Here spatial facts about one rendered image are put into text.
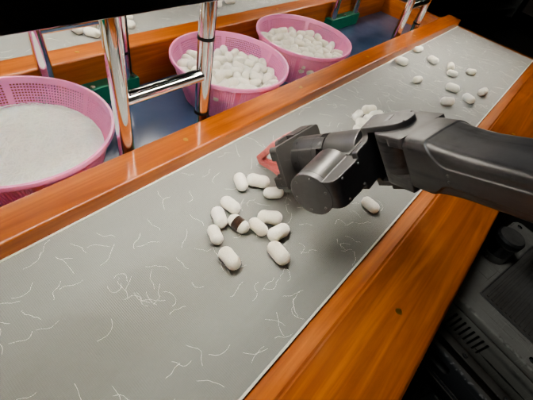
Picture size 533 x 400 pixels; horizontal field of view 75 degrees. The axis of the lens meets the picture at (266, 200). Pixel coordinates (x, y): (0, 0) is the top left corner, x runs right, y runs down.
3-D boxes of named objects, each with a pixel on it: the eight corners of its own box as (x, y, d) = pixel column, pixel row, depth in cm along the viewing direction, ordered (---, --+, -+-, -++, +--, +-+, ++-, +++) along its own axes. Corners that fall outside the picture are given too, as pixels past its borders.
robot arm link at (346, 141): (389, 158, 46) (377, 118, 43) (366, 187, 42) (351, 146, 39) (344, 160, 51) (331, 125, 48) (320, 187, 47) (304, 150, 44)
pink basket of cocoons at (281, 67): (293, 90, 92) (302, 55, 85) (256, 144, 73) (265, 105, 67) (202, 56, 94) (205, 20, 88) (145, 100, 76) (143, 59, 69)
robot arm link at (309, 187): (435, 174, 42) (419, 107, 38) (396, 235, 35) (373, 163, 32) (349, 175, 50) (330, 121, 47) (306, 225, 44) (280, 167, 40)
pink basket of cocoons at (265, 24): (356, 77, 104) (369, 45, 97) (304, 103, 88) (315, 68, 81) (289, 39, 113) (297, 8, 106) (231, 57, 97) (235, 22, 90)
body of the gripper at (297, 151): (265, 148, 48) (305, 144, 43) (308, 125, 54) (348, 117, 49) (279, 190, 51) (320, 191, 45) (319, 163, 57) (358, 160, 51)
